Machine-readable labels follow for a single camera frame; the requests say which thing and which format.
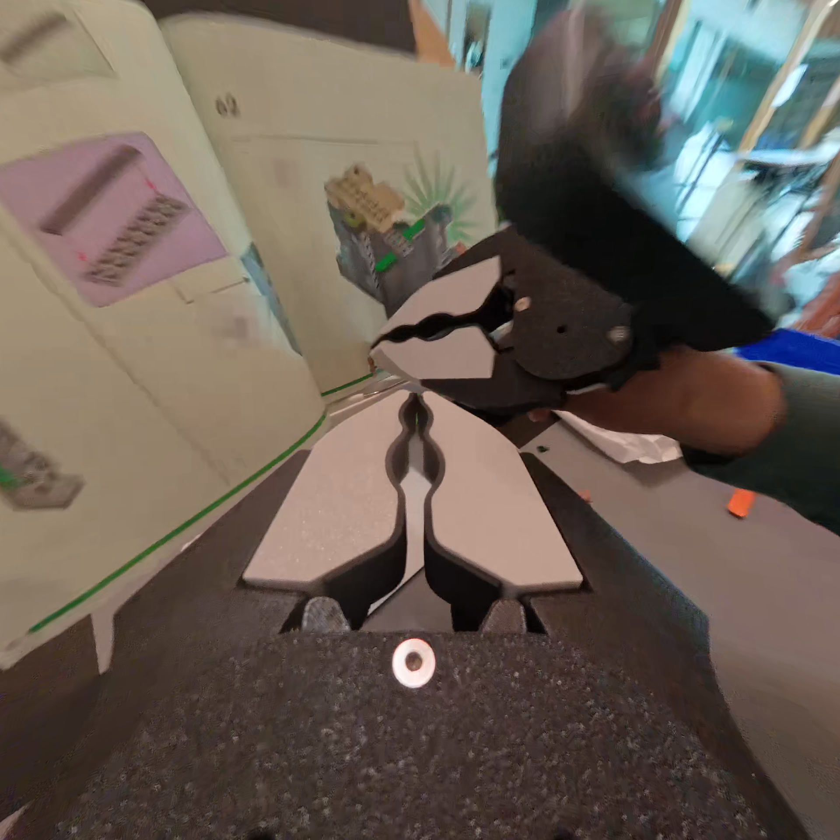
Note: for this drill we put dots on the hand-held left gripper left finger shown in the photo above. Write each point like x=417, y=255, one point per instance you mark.
x=328, y=519

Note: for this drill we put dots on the white crumpled bag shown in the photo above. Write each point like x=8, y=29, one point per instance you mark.
x=643, y=446

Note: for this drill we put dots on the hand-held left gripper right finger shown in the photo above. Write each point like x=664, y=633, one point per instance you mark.
x=505, y=519

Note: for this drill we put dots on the orange brick separator tool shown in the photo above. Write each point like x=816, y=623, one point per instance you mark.
x=742, y=503

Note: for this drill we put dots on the open instruction booklet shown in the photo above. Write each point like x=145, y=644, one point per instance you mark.
x=158, y=368

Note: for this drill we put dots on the blue plastic bin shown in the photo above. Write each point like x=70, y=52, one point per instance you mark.
x=794, y=352

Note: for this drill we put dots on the person's right hand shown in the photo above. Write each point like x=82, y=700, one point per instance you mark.
x=696, y=400

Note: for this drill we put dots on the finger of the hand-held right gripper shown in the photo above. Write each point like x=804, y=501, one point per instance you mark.
x=440, y=357
x=446, y=295

